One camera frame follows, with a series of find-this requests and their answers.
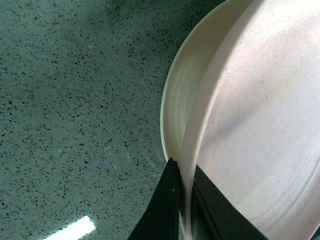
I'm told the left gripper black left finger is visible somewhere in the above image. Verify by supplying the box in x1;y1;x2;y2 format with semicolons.
128;158;181;240

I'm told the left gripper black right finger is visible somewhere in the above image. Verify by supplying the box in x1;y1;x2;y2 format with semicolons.
191;166;267;240

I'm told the pink plate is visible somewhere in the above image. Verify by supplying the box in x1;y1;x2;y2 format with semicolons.
180;0;320;240

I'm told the beige plate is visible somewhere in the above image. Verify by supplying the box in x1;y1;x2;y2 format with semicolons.
160;0;251;162

